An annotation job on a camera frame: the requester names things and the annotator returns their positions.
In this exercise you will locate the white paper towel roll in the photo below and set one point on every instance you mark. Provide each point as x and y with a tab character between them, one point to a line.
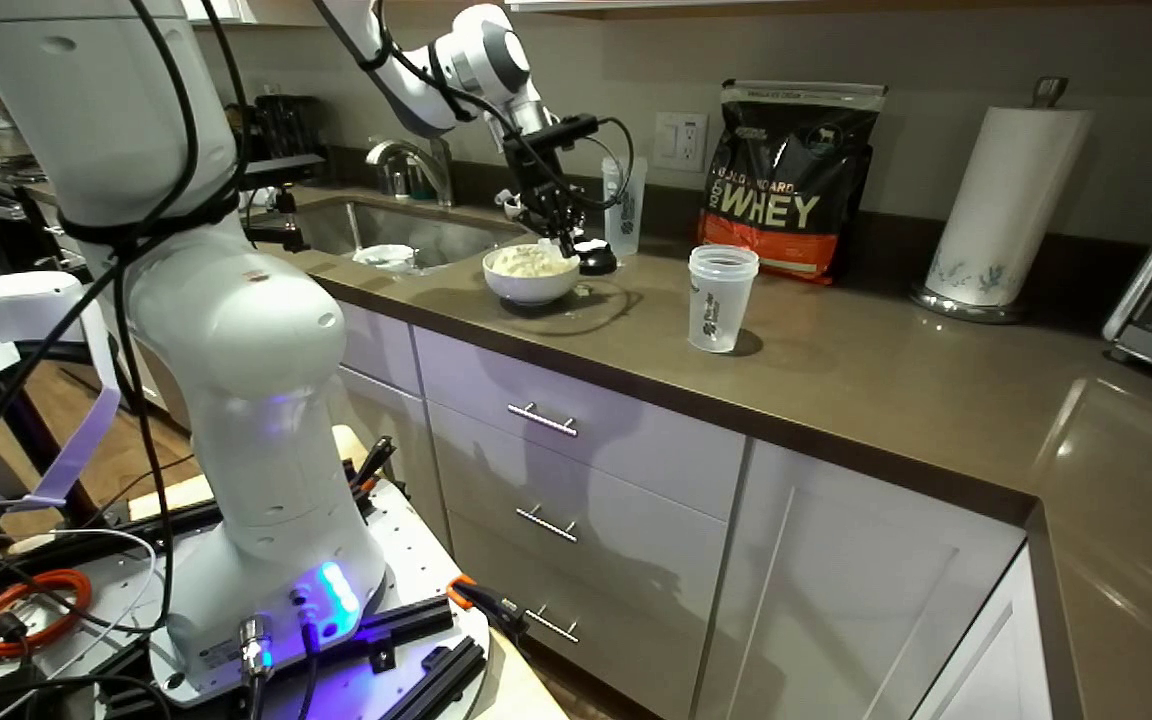
1001	202

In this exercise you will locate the small clear shaker cup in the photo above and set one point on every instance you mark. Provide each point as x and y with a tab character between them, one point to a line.
723	303

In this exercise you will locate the robot mounting table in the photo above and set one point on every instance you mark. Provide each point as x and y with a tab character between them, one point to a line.
401	532

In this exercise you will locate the tall clear shaker cup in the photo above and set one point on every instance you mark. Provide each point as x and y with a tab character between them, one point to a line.
624	207

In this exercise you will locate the chrome sink faucet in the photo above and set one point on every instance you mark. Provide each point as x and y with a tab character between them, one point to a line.
406	167

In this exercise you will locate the black countertop appliance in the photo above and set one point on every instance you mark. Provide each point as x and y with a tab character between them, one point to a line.
289	135

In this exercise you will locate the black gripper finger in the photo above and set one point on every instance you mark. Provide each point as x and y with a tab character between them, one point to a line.
552	225
587	230

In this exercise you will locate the small black shaker lid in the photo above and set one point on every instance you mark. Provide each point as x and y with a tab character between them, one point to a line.
597	265

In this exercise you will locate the small white dish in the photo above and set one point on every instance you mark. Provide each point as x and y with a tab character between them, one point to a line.
385	258

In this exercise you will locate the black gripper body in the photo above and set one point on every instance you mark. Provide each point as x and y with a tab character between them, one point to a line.
539	173

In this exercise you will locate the white bowl with rice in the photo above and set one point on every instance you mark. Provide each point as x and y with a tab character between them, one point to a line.
527	260

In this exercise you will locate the white lower kitchen cabinets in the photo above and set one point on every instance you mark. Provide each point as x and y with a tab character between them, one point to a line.
628	532

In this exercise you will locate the white ceramic bowl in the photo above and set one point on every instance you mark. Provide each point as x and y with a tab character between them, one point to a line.
528	286

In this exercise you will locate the black red whey bag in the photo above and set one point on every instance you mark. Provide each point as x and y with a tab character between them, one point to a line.
791	173

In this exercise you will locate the white wall outlet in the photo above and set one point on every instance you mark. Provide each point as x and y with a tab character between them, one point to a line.
680	142

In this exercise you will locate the orange black clamp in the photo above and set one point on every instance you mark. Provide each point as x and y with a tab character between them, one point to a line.
486	604

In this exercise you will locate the steel kitchen sink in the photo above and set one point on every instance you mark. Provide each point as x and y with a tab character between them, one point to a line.
440	232

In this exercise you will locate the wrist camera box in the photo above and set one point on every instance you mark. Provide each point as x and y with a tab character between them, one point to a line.
561	131

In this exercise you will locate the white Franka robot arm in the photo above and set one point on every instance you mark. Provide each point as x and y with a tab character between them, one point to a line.
241	373

